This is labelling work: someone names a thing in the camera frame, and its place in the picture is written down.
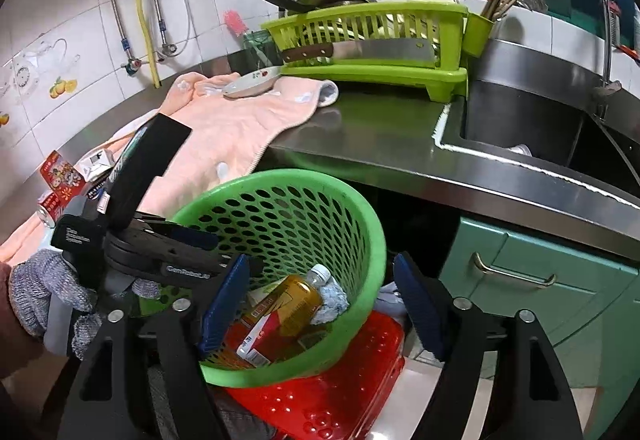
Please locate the steel sink basin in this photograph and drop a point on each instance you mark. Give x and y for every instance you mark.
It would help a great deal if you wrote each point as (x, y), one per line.
(542, 133)

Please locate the green chopstick holder cup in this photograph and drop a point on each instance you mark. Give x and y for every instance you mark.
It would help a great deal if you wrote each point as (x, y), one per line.
(476, 34)

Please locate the red perforated basket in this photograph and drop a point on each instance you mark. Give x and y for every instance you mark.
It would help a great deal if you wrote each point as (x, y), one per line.
(344, 401)

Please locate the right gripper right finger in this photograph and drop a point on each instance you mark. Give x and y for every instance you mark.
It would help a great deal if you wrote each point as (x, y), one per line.
(530, 396)

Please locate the left forearm maroon sleeve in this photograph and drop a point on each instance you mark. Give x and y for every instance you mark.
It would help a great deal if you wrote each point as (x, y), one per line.
(17, 347)

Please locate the metal drawer handle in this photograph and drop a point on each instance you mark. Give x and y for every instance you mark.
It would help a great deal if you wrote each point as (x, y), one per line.
(528, 279)

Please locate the black flat cigarette box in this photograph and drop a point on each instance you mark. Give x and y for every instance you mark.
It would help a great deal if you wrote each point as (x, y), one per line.
(97, 187)

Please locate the teal cabinet drawer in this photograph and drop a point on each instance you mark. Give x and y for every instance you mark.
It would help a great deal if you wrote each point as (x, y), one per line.
(591, 315)

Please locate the left gloved hand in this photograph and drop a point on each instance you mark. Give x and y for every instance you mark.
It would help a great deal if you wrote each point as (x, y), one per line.
(32, 284)

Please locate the white ceramic plate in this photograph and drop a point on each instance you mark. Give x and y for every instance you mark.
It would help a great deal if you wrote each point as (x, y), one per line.
(254, 83)

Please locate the amber plastic drink bottle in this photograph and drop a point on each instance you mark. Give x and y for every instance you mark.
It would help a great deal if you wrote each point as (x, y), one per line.
(264, 333)

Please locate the green dish rack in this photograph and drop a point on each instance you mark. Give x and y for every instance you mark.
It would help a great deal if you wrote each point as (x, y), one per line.
(441, 23)

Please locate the red cartoon paper tub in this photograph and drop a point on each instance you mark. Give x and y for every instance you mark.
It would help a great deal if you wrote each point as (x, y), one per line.
(62, 177)

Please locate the peach pink towel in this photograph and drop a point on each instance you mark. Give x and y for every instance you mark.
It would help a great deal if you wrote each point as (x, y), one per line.
(229, 135)

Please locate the chrome faucet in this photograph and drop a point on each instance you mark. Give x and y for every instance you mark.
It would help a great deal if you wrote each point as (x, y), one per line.
(607, 88)

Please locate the cleaver with wooden handle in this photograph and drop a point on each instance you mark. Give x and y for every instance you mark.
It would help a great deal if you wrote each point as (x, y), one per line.
(395, 52)

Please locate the red soda can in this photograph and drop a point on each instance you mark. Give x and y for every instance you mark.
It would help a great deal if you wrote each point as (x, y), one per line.
(50, 208)

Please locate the white small carton box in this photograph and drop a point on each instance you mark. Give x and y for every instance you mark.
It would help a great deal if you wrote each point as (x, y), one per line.
(95, 163)

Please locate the pink bottle brush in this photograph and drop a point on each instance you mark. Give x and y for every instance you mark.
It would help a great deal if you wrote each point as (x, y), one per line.
(235, 23)

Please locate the green perforated trash basket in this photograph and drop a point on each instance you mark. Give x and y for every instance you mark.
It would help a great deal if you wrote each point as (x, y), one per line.
(292, 219)

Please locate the silver foil wrapper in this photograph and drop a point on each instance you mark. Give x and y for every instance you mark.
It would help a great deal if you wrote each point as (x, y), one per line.
(334, 303)

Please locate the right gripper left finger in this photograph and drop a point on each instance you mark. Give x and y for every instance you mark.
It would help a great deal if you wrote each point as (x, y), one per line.
(111, 396)

